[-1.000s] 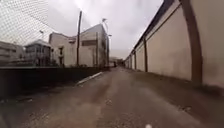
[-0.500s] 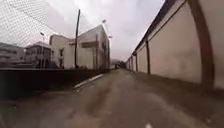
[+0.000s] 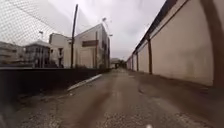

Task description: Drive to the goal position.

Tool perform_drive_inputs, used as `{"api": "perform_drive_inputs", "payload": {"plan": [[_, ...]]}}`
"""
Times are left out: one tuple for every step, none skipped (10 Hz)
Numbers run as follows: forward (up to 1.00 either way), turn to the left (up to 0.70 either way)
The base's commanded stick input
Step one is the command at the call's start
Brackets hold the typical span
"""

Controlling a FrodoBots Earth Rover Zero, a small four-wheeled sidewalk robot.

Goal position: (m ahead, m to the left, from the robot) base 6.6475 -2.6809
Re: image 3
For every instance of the beige building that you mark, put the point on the beige building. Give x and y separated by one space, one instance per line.
88 50

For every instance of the pale concrete kerb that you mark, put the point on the pale concrete kerb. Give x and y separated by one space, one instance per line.
85 82

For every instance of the grey building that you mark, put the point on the grey building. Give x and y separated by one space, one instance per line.
37 53

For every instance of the dark wooden pole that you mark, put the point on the dark wooden pole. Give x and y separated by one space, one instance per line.
73 36

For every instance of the tall beige wall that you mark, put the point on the tall beige wall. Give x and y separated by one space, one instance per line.
181 46

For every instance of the grey dirt road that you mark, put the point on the grey dirt road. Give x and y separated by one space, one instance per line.
116 100

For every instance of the dark low wall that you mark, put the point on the dark low wall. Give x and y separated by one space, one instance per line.
40 81

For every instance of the street lamp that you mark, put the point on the street lamp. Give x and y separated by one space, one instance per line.
107 24

